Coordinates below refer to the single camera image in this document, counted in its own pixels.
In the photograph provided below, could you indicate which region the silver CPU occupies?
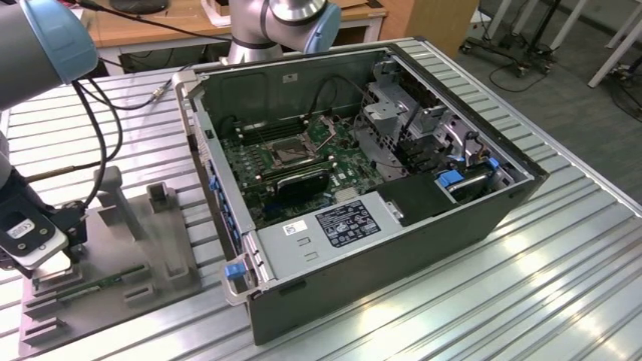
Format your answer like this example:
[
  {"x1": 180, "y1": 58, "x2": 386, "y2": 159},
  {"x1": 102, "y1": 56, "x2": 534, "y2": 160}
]
[{"x1": 35, "y1": 259, "x2": 75, "y2": 282}]

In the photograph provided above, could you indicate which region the black RAM slot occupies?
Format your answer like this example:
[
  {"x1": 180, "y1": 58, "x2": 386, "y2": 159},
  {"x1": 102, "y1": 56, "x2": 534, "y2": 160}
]
[
  {"x1": 243, "y1": 132, "x2": 309, "y2": 146},
  {"x1": 241, "y1": 128, "x2": 307, "y2": 141},
  {"x1": 235, "y1": 119, "x2": 302, "y2": 132},
  {"x1": 238, "y1": 123, "x2": 305, "y2": 137},
  {"x1": 249, "y1": 160, "x2": 333, "y2": 180}
]

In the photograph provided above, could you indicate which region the wooden desk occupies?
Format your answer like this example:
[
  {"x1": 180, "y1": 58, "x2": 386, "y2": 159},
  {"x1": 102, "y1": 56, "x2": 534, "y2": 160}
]
[{"x1": 70, "y1": 0, "x2": 390, "y2": 76}]

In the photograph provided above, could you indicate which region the white table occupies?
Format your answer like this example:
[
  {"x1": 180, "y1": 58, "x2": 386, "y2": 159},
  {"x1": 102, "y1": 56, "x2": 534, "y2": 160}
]
[{"x1": 586, "y1": 0, "x2": 642, "y2": 88}]

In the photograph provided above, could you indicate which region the metal socket cover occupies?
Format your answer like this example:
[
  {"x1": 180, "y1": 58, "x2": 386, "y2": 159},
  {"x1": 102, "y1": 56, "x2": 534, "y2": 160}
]
[{"x1": 309, "y1": 114, "x2": 349, "y2": 151}]

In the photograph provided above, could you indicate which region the green RAM stick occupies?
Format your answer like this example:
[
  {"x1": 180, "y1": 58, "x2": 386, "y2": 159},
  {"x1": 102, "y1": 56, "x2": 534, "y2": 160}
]
[{"x1": 54, "y1": 265, "x2": 150, "y2": 304}]

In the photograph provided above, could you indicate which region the wooden cabinet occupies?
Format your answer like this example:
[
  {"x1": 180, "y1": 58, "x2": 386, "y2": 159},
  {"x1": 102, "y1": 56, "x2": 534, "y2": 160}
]
[{"x1": 386, "y1": 0, "x2": 481, "y2": 61}]

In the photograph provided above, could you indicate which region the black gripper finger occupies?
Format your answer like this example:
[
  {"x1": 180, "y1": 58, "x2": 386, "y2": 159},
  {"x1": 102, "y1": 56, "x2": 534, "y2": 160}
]
[{"x1": 64, "y1": 220, "x2": 90, "y2": 265}]

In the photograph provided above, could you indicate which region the black round monitor base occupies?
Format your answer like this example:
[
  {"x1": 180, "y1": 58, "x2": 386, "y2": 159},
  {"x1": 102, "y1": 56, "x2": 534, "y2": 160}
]
[{"x1": 110, "y1": 0, "x2": 170, "y2": 12}]

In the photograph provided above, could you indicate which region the brass tipped cable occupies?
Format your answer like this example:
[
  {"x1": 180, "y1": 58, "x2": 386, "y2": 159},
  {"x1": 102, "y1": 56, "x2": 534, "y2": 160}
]
[{"x1": 23, "y1": 161, "x2": 104, "y2": 181}]

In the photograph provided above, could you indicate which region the silver power supply unit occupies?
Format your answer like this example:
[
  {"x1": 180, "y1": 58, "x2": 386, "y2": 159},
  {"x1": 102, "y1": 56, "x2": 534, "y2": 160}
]
[{"x1": 249, "y1": 190, "x2": 406, "y2": 281}]

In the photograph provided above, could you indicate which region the thick black camera cable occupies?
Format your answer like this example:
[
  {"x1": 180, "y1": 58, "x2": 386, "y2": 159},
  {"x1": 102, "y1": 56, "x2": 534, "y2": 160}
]
[{"x1": 70, "y1": 74, "x2": 124, "y2": 211}]

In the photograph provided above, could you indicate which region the black PC case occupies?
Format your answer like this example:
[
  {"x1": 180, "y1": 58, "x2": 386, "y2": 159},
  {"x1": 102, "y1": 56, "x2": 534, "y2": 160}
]
[{"x1": 172, "y1": 40, "x2": 549, "y2": 346}]

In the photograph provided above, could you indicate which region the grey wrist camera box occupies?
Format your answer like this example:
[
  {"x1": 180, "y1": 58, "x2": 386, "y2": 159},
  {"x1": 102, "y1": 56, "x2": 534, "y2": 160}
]
[{"x1": 12, "y1": 231, "x2": 71, "y2": 282}]

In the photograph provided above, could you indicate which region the black wheeled stand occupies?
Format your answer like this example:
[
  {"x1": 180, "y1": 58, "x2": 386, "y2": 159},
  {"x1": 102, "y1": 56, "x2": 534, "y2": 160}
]
[{"x1": 461, "y1": 0, "x2": 561, "y2": 78}]

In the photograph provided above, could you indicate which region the grey parts rack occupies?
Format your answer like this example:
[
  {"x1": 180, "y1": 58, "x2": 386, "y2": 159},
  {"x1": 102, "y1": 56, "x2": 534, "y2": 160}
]
[{"x1": 18, "y1": 166, "x2": 206, "y2": 358}]

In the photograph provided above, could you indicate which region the blue drive latch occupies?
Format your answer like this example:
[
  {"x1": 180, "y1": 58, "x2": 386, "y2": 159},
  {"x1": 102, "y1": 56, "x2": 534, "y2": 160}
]
[{"x1": 434, "y1": 169, "x2": 462, "y2": 189}]

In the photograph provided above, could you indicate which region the black internal cable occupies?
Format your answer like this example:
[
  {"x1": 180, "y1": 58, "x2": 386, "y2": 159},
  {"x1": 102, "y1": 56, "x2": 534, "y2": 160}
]
[{"x1": 307, "y1": 74, "x2": 369, "y2": 118}]

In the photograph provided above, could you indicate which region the silver drive cage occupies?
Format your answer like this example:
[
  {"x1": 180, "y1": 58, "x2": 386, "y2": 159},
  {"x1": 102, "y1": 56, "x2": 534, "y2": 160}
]
[{"x1": 361, "y1": 59, "x2": 453, "y2": 177}]

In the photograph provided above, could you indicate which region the green motherboard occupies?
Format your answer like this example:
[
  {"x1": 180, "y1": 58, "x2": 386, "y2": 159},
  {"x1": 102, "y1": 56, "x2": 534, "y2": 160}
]
[{"x1": 221, "y1": 114, "x2": 390, "y2": 230}]

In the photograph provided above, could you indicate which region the black graphics card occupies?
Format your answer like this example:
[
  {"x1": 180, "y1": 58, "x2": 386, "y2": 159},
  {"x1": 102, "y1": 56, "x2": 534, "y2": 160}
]
[{"x1": 273, "y1": 167, "x2": 333, "y2": 202}]

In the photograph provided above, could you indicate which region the CPU socket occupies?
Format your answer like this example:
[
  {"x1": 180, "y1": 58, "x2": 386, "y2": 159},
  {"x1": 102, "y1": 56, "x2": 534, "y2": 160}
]
[{"x1": 261, "y1": 133, "x2": 322, "y2": 170}]

